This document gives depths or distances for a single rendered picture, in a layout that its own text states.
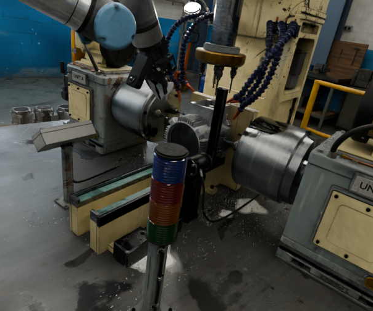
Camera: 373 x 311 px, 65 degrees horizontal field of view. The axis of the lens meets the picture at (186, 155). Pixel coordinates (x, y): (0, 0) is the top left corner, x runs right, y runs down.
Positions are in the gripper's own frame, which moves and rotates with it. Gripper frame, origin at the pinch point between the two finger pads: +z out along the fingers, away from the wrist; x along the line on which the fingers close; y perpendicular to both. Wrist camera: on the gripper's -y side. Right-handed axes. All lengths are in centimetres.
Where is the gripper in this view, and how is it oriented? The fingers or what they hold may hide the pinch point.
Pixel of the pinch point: (161, 100)
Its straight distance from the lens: 100.5
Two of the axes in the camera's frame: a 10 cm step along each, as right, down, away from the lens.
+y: 6.1, -6.7, 4.3
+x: -7.7, -3.6, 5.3
